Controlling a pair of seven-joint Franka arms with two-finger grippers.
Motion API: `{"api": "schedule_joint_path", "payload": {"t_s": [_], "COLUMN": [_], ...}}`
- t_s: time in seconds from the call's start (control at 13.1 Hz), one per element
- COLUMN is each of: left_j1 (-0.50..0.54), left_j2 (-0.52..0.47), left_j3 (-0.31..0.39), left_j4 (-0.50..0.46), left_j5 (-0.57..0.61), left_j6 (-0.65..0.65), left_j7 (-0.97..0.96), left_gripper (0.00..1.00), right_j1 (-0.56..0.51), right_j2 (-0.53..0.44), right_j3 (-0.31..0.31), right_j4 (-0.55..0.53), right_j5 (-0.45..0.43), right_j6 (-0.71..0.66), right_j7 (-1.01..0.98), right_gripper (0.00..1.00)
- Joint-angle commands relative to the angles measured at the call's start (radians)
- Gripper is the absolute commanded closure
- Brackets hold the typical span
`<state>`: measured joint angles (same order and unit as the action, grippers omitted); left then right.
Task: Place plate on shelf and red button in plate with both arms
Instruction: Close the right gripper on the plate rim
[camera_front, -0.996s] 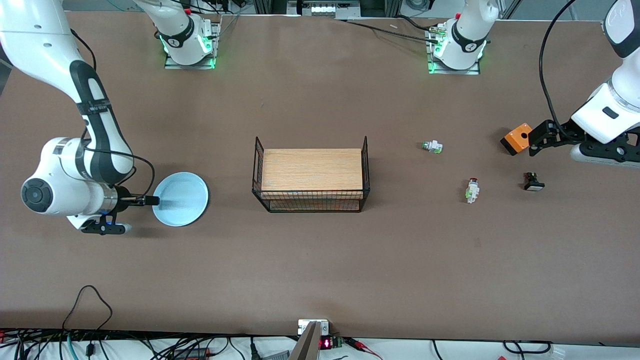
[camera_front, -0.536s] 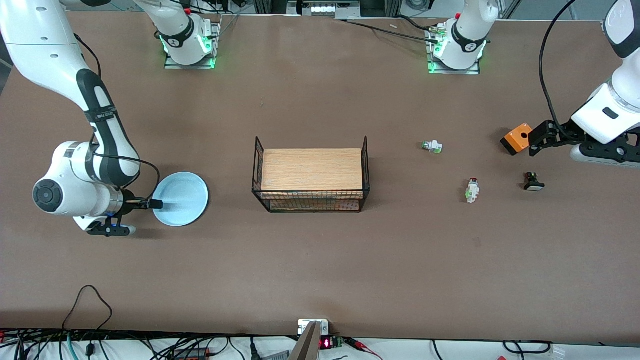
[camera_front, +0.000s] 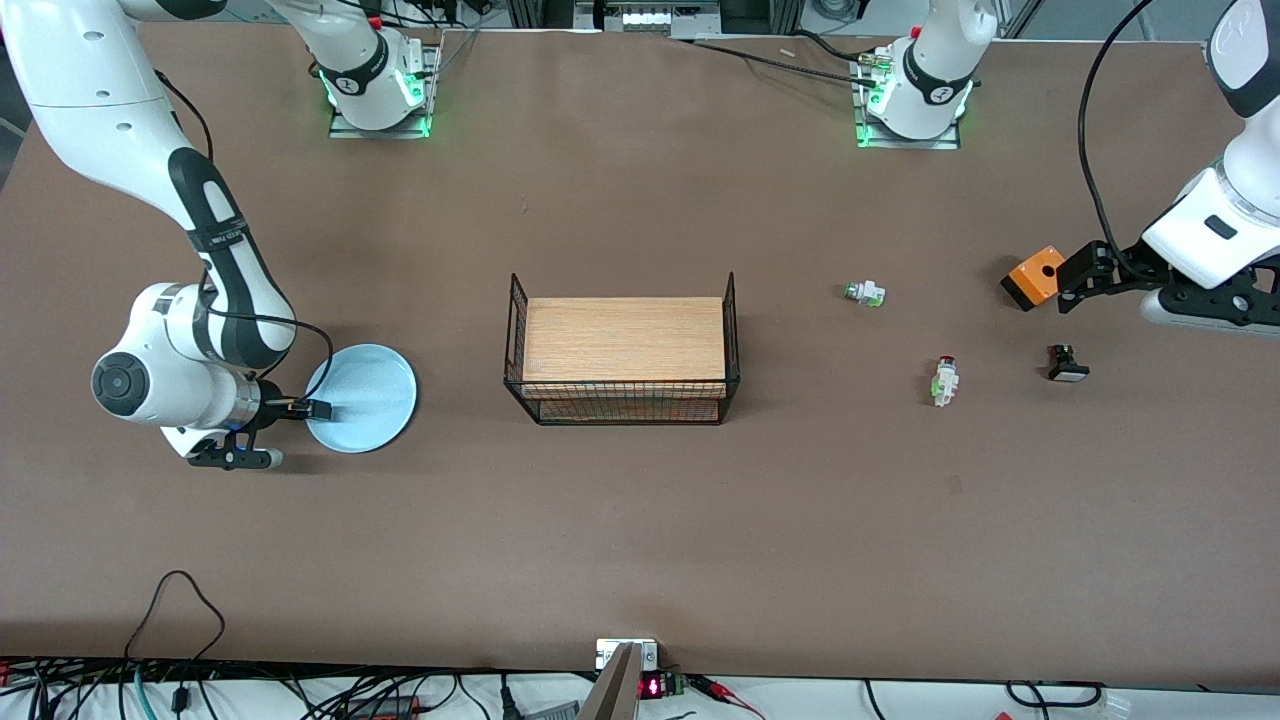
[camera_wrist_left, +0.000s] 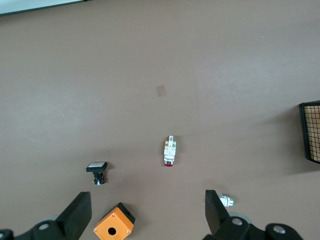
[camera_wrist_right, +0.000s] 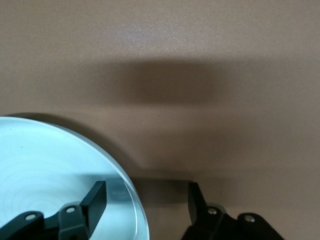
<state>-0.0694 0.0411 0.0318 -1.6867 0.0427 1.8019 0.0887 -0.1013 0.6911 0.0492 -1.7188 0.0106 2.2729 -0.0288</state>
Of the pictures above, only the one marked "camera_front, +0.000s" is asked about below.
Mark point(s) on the white green connector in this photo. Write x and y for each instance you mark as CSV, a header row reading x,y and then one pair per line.
x,y
866,294

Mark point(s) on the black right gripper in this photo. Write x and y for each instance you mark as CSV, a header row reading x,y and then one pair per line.
x,y
272,407

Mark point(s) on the orange button enclosure box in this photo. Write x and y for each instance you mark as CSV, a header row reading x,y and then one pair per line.
x,y
1030,280

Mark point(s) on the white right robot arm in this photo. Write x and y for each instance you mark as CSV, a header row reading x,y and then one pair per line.
x,y
90,90

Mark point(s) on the silver camera mount bracket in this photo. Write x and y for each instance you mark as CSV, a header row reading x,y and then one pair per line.
x,y
612,652

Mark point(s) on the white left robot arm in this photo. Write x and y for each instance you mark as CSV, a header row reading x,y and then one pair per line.
x,y
1185,235

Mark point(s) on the wooden rack shelf board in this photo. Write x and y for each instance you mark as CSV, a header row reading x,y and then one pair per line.
x,y
620,340

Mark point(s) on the red push button white body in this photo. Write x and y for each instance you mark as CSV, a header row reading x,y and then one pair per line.
x,y
945,382

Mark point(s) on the red digit display module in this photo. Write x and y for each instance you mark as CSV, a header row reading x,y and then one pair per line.
x,y
655,686

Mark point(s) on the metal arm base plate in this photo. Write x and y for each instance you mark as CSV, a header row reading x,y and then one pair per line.
x,y
905,143
432,100

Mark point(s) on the light blue round plate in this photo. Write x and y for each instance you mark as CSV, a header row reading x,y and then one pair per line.
x,y
370,395

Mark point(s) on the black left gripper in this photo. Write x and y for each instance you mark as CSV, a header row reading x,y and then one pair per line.
x,y
1124,273

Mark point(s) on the black square white-faced push button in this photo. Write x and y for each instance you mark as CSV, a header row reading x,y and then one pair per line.
x,y
1067,368

